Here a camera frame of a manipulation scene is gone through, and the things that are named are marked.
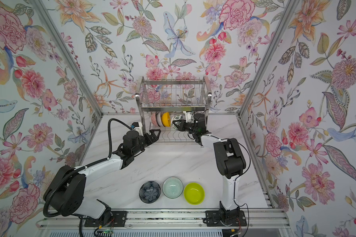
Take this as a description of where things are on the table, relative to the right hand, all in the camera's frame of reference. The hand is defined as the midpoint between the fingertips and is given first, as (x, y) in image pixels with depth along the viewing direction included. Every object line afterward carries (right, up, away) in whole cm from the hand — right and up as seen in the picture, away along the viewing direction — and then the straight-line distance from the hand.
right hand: (172, 120), depth 93 cm
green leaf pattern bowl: (+2, +2, 0) cm, 3 cm away
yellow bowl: (-5, +2, +9) cm, 10 cm away
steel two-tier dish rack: (-9, +20, +21) cm, 30 cm away
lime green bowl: (+12, -41, -12) cm, 44 cm away
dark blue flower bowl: (-12, -40, -11) cm, 43 cm away
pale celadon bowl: (0, -38, -10) cm, 40 cm away
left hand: (-7, -7, -9) cm, 13 cm away
